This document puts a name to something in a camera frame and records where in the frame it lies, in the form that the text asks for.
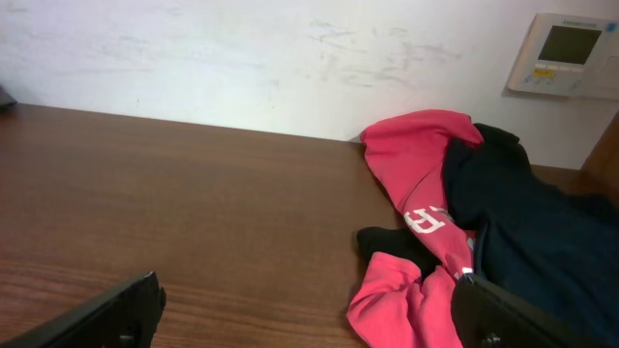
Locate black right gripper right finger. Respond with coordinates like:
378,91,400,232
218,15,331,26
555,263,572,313
451,274,600,348

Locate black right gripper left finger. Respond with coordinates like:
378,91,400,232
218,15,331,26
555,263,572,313
1,271,166,348

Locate navy blue shorts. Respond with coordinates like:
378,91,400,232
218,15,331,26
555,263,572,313
443,139,618,347

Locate red soccer t-shirt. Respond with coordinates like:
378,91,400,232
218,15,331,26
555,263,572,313
346,110,483,347

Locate black garment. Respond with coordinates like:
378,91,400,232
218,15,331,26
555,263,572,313
357,227,441,279

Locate white wall control panel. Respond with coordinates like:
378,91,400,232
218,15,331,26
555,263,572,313
507,14,618,100

